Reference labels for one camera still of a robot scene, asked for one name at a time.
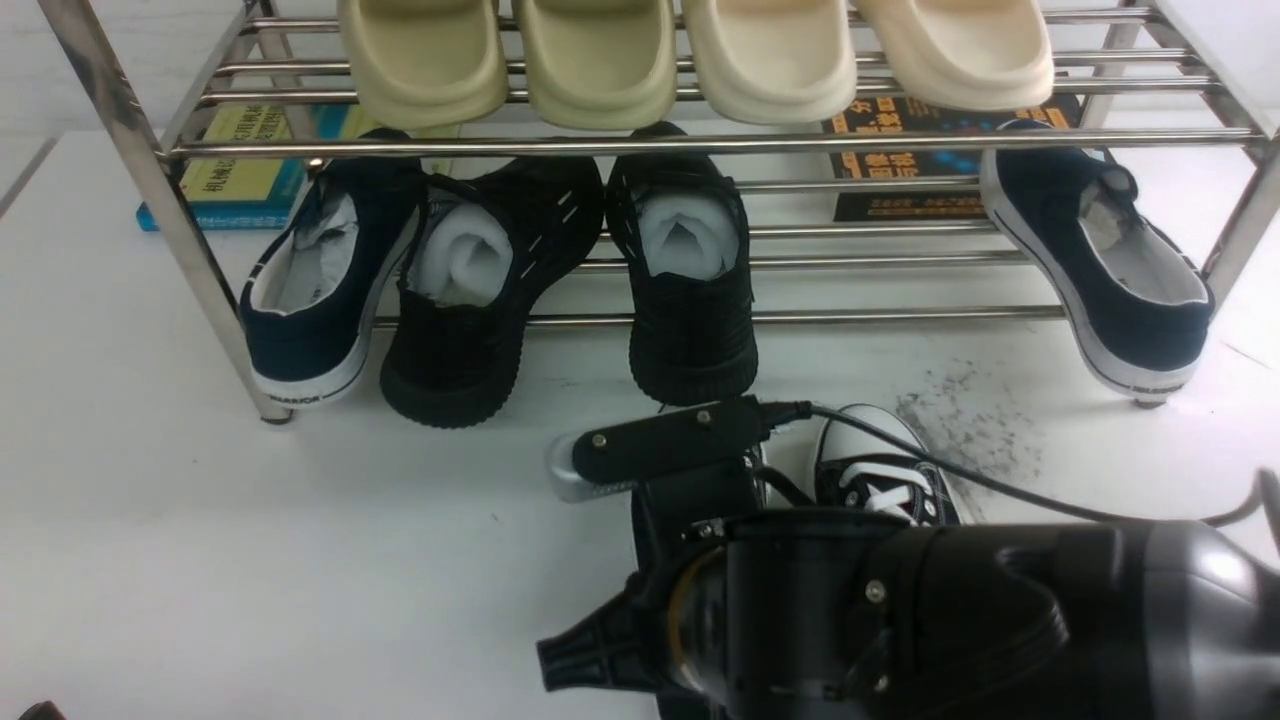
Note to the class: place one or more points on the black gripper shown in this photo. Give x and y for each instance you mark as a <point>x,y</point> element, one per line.
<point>622,646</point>

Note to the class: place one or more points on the black canvas sneaker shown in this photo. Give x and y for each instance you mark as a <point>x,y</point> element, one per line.
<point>852,468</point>

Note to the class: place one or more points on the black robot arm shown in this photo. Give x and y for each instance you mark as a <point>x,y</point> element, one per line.
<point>825,613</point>

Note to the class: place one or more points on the stainless steel shoe rack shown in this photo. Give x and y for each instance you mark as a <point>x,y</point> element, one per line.
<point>248,103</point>

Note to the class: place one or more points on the black knit sneaker right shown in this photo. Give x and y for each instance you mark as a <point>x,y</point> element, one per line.
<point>684,234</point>

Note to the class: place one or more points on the black knit sneaker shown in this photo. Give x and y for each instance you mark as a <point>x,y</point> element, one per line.
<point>684,234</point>
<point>486,250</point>

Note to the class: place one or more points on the black knit sneaker left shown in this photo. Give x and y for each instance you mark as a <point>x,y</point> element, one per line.
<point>486,250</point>

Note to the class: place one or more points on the navy Warrior sneaker left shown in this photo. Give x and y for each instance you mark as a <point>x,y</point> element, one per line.
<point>308,305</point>

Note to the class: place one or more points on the navy warrior sneaker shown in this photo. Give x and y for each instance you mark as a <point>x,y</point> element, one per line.
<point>308,305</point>
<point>1137,305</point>

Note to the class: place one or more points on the black orange book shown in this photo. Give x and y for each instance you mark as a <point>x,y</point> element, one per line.
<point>945,199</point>

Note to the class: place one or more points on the olive green slipper right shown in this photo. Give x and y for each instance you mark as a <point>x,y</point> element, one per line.
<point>599,65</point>

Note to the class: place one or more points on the olive green slipper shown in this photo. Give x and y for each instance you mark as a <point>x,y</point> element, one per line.
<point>424,64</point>
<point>599,65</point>

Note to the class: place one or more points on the cream slipper left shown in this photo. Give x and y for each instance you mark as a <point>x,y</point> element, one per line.
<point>773,63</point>

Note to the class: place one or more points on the cream slipper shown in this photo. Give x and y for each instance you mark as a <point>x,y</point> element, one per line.
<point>773,63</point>
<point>966,55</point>

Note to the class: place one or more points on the navy Warrior sneaker right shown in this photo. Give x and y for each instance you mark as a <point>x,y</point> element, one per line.
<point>1137,305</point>

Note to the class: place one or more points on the olive green slipper left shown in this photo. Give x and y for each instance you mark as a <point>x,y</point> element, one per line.
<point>424,64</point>

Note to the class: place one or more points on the cream slipper right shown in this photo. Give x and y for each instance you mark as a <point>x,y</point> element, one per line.
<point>966,55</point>

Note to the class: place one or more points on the yellow blue book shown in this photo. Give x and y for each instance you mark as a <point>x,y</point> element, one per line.
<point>254,194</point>

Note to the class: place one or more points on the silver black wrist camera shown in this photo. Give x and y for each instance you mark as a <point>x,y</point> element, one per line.
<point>723,435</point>

